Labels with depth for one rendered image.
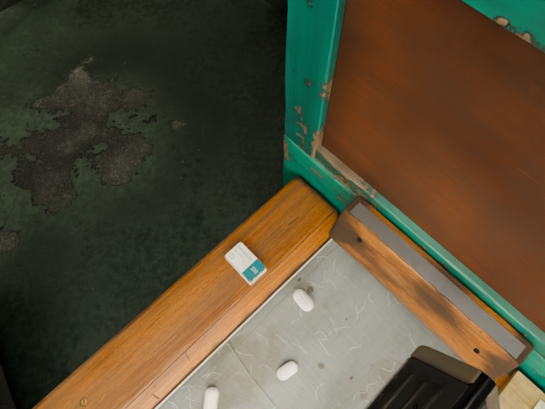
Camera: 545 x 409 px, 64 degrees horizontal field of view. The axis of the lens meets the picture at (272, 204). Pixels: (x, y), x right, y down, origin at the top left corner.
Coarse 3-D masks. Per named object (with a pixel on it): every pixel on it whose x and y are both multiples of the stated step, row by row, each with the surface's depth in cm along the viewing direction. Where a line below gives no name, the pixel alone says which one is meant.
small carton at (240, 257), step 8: (232, 248) 69; (240, 248) 69; (232, 256) 69; (240, 256) 69; (248, 256) 69; (232, 264) 68; (240, 264) 68; (248, 264) 68; (256, 264) 68; (240, 272) 68; (248, 272) 68; (256, 272) 68; (264, 272) 69; (248, 280) 67
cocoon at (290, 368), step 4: (284, 364) 65; (288, 364) 65; (292, 364) 65; (296, 364) 65; (280, 368) 65; (284, 368) 64; (288, 368) 64; (292, 368) 64; (296, 368) 65; (280, 372) 64; (284, 372) 64; (288, 372) 64; (292, 372) 64; (280, 376) 64; (284, 376) 64; (288, 376) 64; (284, 380) 65
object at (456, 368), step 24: (408, 360) 37; (432, 360) 35; (456, 360) 34; (408, 384) 35; (432, 384) 33; (456, 384) 32; (480, 384) 31; (384, 408) 34; (408, 408) 33; (432, 408) 31; (456, 408) 30; (480, 408) 31
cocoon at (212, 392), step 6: (210, 390) 63; (216, 390) 64; (204, 396) 64; (210, 396) 63; (216, 396) 63; (204, 402) 63; (210, 402) 63; (216, 402) 63; (204, 408) 63; (210, 408) 62; (216, 408) 63
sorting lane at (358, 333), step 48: (288, 288) 71; (336, 288) 71; (384, 288) 71; (240, 336) 68; (288, 336) 68; (336, 336) 68; (384, 336) 68; (432, 336) 68; (192, 384) 66; (240, 384) 65; (288, 384) 65; (336, 384) 65; (384, 384) 65
